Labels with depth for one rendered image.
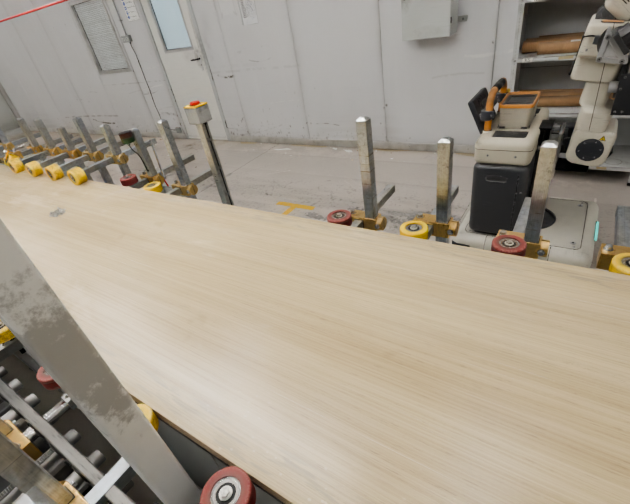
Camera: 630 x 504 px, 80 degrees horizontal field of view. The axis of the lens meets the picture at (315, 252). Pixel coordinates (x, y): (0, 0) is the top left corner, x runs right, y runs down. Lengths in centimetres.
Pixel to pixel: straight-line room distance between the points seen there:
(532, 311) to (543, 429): 26
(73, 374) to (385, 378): 49
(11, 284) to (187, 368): 47
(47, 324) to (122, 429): 20
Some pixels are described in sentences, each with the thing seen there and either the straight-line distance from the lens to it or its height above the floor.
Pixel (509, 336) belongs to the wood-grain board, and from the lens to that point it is 83.
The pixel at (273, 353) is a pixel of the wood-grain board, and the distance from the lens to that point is 82.
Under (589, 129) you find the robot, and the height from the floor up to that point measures 82.
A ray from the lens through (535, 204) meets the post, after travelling 116.
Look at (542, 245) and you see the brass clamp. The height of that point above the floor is 83.
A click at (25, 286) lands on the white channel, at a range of 49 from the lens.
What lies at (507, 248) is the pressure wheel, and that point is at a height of 91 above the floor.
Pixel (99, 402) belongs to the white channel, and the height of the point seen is 112.
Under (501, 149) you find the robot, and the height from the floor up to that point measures 77.
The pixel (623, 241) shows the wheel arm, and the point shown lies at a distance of 130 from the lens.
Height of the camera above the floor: 150
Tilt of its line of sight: 34 degrees down
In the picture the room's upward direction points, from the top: 11 degrees counter-clockwise
